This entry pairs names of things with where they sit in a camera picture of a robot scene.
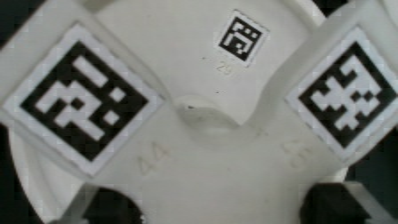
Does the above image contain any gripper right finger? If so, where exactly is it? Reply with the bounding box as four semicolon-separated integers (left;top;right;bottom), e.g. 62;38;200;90
298;181;398;224

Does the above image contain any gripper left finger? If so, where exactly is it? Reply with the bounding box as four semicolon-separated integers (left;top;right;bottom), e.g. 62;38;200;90
55;184;143;224

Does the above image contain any white round table top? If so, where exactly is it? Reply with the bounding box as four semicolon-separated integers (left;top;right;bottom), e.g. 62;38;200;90
5;0;357;224

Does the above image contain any white cross-shaped table base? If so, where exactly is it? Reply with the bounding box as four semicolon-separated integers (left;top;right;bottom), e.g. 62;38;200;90
0;0;398;224

